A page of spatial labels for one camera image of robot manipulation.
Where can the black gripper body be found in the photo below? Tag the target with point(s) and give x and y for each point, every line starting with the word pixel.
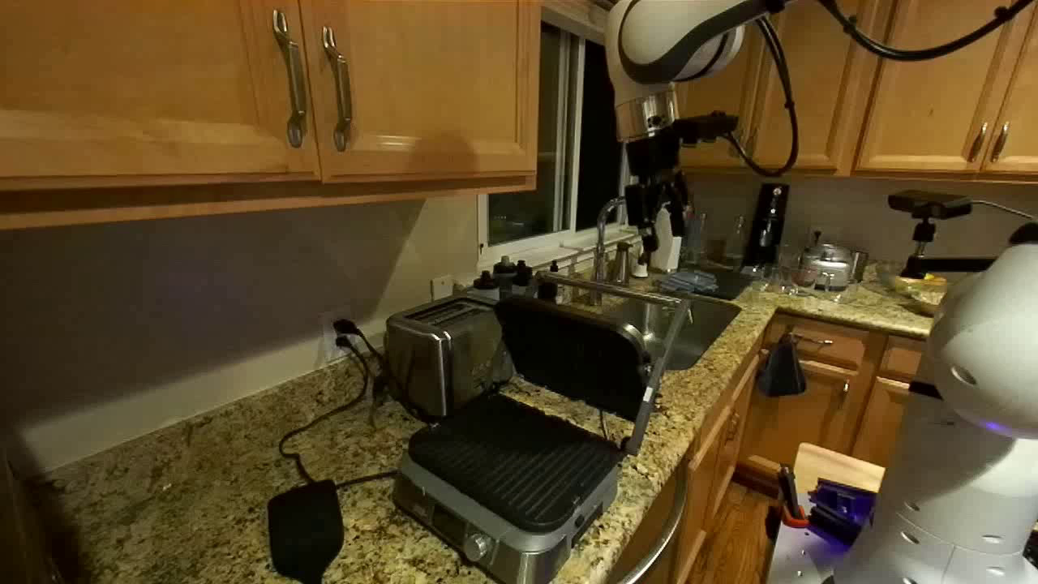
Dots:
pixel 657 172

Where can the steel sandwich maker grill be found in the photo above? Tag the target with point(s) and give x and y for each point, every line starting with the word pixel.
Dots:
pixel 508 465

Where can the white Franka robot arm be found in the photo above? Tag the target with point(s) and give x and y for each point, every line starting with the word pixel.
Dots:
pixel 976 434

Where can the steel kitchen faucet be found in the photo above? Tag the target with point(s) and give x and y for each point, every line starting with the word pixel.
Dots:
pixel 602 237

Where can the tall black kitchen appliance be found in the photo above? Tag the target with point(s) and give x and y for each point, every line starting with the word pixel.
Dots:
pixel 768 221

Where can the steel kitchen sink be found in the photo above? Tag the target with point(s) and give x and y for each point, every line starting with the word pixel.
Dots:
pixel 693 319

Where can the small grey squeeze bottle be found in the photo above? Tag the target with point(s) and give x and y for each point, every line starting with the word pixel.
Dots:
pixel 548 282

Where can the white framed window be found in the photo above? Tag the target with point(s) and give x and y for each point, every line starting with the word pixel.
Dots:
pixel 552 131

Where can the black sports bottle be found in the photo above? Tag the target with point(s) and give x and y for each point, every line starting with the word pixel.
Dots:
pixel 518 277

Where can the silver kettle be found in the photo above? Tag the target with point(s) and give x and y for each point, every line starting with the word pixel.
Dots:
pixel 830 265

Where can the black hanging cloth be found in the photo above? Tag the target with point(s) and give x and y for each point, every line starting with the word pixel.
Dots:
pixel 781 371

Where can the wooden sink base cabinet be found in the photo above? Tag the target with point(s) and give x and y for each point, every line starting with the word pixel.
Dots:
pixel 718 465

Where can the steel toaster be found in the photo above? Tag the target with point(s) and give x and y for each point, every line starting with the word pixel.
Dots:
pixel 438 357

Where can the wooden lower corner cabinet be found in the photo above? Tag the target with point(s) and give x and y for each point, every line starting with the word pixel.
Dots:
pixel 832 409

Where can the wooden corner cabinet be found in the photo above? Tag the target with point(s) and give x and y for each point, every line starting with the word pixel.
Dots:
pixel 832 409
pixel 918 99

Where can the wooden corner upper cabinet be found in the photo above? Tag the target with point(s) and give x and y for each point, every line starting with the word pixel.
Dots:
pixel 918 99

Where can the wooden cart top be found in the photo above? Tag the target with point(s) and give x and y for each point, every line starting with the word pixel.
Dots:
pixel 844 468

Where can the purple lit black device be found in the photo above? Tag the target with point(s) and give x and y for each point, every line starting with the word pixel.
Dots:
pixel 840 510

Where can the black pot holder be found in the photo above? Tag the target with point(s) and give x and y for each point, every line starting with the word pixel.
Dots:
pixel 306 529

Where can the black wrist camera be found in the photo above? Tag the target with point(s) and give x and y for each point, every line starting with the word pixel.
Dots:
pixel 708 128

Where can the black camera on tripod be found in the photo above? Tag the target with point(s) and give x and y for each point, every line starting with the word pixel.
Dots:
pixel 928 205

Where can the white wall outlet with plug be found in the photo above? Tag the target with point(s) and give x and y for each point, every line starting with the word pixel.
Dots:
pixel 328 346

